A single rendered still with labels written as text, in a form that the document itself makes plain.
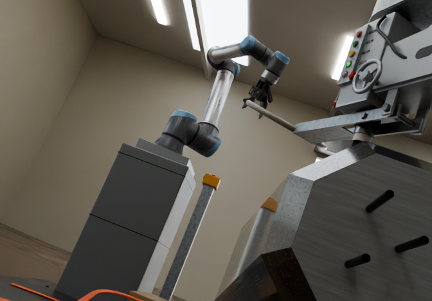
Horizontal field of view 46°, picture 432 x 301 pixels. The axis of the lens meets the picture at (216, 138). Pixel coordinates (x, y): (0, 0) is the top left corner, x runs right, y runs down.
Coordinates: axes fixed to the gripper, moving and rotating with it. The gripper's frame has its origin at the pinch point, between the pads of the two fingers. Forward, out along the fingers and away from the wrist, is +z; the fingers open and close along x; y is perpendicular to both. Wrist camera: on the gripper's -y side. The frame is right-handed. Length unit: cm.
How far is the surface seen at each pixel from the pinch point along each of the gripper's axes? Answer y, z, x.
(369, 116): 40, -24, 82
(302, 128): 18.8, -7.5, 45.0
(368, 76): 50, -37, 77
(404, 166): 84, -13, 120
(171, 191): 25, 56, 0
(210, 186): -76, 66, -57
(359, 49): 35, -48, 58
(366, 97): 44, -30, 78
